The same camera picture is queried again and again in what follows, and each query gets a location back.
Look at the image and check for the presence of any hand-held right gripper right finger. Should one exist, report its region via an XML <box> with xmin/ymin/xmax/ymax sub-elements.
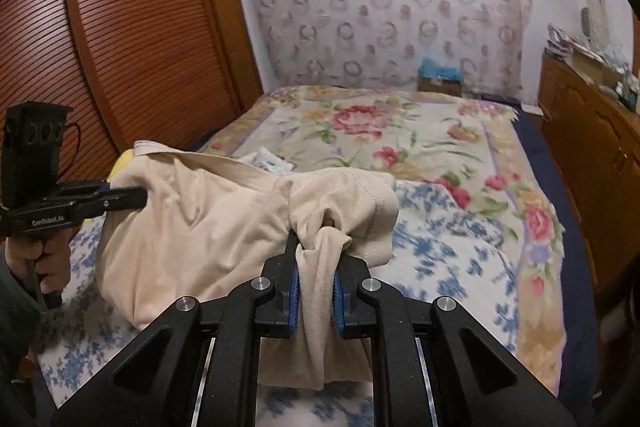
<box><xmin>331</xmin><ymin>252</ymin><xmax>581</xmax><ymax>427</ymax></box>

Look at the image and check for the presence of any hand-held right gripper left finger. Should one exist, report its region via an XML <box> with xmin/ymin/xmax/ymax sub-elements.
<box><xmin>50</xmin><ymin>229</ymin><xmax>301</xmax><ymax>427</ymax></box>

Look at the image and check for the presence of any beige printed t-shirt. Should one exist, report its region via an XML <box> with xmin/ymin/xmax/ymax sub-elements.
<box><xmin>95</xmin><ymin>139</ymin><xmax>401</xmax><ymax>393</ymax></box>

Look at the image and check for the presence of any person's left forearm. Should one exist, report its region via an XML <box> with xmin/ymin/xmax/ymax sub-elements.
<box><xmin>0</xmin><ymin>252</ymin><xmax>57</xmax><ymax>427</ymax></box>

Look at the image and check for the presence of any person's left hand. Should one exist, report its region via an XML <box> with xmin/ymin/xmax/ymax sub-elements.
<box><xmin>5</xmin><ymin>229</ymin><xmax>72</xmax><ymax>297</ymax></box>

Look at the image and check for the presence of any yellow cloth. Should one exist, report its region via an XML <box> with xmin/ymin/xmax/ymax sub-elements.
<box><xmin>75</xmin><ymin>149</ymin><xmax>137</xmax><ymax>228</ymax></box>

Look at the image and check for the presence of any blue floral bed sheet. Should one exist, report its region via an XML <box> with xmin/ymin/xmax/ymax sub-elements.
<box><xmin>37</xmin><ymin>179</ymin><xmax>521</xmax><ymax>427</ymax></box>

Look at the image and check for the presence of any white patterned small garment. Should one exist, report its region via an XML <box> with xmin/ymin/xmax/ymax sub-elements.
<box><xmin>237</xmin><ymin>146</ymin><xmax>296</xmax><ymax>176</ymax></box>

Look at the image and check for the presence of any wooden louvred wardrobe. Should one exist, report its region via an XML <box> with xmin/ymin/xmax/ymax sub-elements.
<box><xmin>0</xmin><ymin>0</ymin><xmax>264</xmax><ymax>208</ymax></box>

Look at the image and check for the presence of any cardboard box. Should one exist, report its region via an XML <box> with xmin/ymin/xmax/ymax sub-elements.
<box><xmin>417</xmin><ymin>77</ymin><xmax>464</xmax><ymax>97</ymax></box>

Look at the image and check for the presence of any navy mattress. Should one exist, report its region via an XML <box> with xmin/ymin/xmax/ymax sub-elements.
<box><xmin>512</xmin><ymin>107</ymin><xmax>602</xmax><ymax>408</ymax></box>

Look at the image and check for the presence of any blue crumpled cloth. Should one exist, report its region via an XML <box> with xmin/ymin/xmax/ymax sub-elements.
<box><xmin>419</xmin><ymin>57</ymin><xmax>464</xmax><ymax>80</ymax></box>

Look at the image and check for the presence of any wooden sideboard cabinet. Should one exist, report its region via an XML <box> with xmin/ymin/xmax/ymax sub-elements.
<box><xmin>537</xmin><ymin>54</ymin><xmax>640</xmax><ymax>308</ymax></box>

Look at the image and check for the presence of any circle patterned curtain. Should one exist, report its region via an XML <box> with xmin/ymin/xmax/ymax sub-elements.
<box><xmin>230</xmin><ymin>0</ymin><xmax>534</xmax><ymax>100</ymax></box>

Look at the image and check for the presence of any pile of clutter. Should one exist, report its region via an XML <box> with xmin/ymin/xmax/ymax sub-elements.
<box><xmin>545</xmin><ymin>22</ymin><xmax>640</xmax><ymax>108</ymax></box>

